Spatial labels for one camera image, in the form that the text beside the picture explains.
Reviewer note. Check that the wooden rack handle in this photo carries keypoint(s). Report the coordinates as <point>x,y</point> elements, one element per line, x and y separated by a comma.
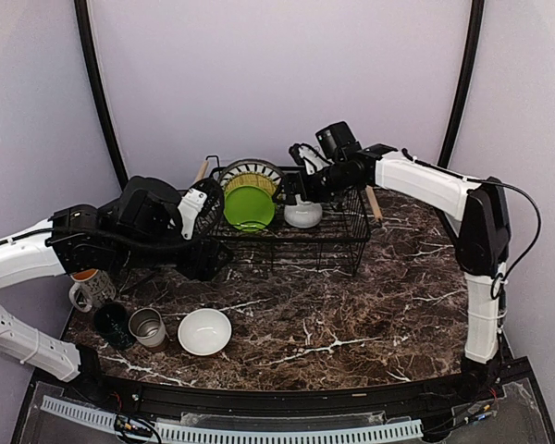
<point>370,194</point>
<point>202,171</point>

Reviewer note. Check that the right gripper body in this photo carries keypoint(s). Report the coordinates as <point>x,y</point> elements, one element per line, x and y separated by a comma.
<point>291,179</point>

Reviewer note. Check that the white cable duct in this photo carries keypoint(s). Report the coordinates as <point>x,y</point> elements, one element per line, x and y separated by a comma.
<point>207,429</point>

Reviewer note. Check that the orange bowl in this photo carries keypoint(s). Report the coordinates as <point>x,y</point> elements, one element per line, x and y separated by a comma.
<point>204,332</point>

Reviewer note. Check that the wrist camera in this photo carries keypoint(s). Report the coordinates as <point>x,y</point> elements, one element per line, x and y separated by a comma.
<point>201,208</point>
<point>309,157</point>

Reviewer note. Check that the left wooden rack handle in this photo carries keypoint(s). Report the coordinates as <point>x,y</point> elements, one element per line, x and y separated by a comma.
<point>202,171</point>

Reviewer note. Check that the dark green mug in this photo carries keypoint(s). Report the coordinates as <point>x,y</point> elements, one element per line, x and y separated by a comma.
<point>111,323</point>

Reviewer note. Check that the black front rail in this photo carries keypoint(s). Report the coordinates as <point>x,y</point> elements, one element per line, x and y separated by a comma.
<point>418,399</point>

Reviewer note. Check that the white brown-band cup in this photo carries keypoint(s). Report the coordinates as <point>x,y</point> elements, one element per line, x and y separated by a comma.
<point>147,327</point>

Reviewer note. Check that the green plastic plate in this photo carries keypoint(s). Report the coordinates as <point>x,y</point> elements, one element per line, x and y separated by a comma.
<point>249,208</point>

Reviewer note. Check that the yellow woven plate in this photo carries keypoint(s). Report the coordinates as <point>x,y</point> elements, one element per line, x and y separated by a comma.
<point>252,179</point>

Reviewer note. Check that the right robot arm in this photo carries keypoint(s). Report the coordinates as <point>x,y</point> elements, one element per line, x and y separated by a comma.
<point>476,209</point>

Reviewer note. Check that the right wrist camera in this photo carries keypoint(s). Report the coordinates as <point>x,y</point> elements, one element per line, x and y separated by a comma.
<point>309,157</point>

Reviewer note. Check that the blue striped white plate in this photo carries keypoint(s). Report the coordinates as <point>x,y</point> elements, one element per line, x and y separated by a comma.
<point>251,165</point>

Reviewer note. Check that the right wooden rack handle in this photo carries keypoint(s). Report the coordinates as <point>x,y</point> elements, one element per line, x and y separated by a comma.
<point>370,194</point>

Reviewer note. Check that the white ceramic bowl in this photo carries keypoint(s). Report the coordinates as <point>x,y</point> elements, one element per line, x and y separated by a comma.
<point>303,214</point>

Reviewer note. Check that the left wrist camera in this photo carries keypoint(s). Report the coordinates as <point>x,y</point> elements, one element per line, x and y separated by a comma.
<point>201,208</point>

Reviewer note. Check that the black wire dish rack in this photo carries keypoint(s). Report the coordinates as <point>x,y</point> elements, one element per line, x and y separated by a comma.
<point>337,241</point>

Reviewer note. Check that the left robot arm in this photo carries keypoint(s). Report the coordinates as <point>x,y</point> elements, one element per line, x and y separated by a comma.
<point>150,225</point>

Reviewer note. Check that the patterned white mug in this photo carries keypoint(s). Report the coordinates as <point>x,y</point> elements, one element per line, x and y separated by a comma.
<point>91,289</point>

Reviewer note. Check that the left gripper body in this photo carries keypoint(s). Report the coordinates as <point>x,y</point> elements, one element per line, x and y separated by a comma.
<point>201,261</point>

